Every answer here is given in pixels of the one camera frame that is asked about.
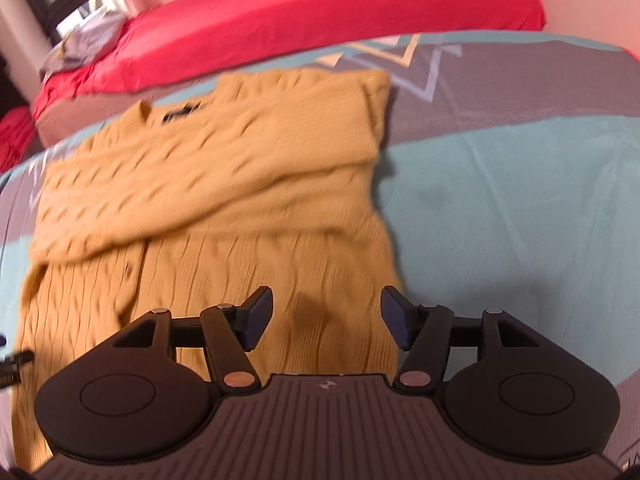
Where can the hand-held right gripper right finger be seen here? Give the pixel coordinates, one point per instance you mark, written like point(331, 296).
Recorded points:
point(397, 317)

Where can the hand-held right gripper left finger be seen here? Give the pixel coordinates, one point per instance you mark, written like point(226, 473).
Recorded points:
point(257, 320)

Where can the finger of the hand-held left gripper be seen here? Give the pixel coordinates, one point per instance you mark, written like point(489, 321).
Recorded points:
point(15, 364)

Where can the teal grey patterned blanket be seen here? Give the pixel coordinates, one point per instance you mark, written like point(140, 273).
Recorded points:
point(500, 185)

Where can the red cloth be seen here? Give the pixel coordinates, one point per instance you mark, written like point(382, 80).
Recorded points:
point(15, 135)

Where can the red bed sheet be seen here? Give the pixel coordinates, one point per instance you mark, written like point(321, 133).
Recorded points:
point(300, 20)

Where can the grey-blue crumpled cloth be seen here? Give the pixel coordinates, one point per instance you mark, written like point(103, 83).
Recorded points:
point(85, 42)

